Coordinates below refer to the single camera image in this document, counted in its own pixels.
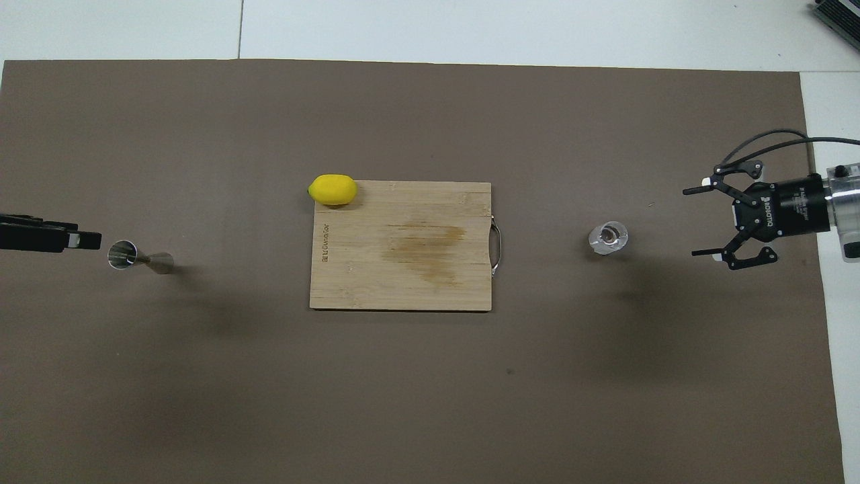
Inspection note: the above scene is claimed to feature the clear glass cup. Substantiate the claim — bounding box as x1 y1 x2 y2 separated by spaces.
588 220 630 257

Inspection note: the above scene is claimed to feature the bamboo cutting board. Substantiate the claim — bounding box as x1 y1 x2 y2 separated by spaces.
309 180 502 312

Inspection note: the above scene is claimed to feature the grey ribbed device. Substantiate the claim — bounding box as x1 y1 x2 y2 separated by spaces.
810 0 860 42

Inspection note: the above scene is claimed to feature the yellow lemon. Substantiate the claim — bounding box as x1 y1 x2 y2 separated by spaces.
308 174 358 207

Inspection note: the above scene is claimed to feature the steel double jigger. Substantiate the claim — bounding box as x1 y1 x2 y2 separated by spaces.
107 239 175 275

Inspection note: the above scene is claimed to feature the brown paper table mat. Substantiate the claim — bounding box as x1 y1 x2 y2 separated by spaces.
0 59 846 484

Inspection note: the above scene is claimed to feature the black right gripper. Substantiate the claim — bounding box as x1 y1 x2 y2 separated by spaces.
683 161 831 271

